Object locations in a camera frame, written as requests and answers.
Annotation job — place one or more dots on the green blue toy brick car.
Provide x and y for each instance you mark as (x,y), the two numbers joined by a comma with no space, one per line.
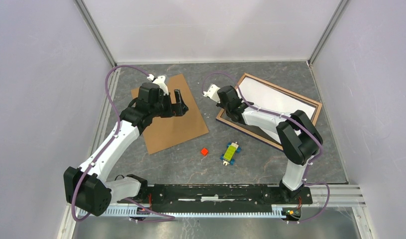
(232,149)

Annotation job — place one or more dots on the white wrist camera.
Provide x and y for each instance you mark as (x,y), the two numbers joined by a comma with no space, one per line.
(211,93)
(160,81)

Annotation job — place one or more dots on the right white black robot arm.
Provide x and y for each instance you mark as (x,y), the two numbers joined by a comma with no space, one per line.
(301,142)

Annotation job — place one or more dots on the left corner aluminium post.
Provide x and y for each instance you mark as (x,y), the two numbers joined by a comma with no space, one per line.
(81,5)

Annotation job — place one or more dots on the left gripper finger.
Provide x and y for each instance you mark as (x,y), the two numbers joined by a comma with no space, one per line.
(178,110)
(178,97)

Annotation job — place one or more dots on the right corner aluminium post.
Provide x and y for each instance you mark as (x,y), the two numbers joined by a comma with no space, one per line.
(328,31)

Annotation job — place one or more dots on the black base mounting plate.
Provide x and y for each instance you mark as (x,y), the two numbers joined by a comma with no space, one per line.
(217,198)

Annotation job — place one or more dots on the wooden picture frame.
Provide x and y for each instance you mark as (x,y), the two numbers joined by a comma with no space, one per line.
(316,109)

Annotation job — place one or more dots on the small orange cube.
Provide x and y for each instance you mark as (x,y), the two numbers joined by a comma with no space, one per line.
(204,152)

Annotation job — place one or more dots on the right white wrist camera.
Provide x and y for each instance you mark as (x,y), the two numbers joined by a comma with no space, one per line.
(211,93)

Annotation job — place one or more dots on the aluminium rail front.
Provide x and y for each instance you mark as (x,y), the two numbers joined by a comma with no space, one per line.
(339,196)

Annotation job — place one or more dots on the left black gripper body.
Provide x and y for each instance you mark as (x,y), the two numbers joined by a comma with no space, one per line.
(162,108)

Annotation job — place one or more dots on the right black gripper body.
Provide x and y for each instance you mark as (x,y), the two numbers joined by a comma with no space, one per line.
(227,110)

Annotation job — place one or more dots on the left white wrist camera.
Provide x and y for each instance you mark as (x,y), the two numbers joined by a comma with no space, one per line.
(160,81)

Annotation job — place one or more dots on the white slotted cable duct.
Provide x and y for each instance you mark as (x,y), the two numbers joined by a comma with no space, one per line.
(133,211)

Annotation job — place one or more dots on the beach landscape photo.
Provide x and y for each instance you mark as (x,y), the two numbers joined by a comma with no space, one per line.
(278,105)

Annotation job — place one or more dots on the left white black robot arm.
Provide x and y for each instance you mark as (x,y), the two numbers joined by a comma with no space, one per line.
(87,187)

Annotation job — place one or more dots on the corner aluminium post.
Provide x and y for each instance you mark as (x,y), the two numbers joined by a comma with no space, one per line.
(328,31)
(81,5)

